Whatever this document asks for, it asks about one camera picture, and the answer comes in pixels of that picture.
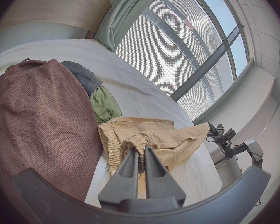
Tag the bed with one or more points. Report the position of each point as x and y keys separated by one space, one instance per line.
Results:
x=135 y=87

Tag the window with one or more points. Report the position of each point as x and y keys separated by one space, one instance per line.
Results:
x=182 y=50

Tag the green garment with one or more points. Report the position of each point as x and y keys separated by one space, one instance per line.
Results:
x=105 y=106

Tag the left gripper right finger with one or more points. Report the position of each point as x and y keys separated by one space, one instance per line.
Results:
x=159 y=185

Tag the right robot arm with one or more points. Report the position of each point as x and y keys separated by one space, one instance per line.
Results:
x=233 y=149

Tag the white garment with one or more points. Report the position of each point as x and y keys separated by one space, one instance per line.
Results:
x=102 y=164

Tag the tan shorts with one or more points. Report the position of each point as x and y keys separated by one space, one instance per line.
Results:
x=172 y=143

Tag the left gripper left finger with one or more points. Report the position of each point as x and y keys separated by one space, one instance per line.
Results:
x=123 y=183

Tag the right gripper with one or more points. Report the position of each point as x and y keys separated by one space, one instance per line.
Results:
x=214 y=136

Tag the black garment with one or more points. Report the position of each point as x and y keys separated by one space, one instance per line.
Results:
x=84 y=76

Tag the grey-green curtain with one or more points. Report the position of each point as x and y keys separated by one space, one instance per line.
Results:
x=116 y=22

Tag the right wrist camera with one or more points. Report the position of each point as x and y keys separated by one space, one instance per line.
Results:
x=220 y=129

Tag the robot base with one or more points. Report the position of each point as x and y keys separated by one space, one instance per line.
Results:
x=234 y=169

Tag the brown shorts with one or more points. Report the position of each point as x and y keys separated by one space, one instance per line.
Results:
x=42 y=125

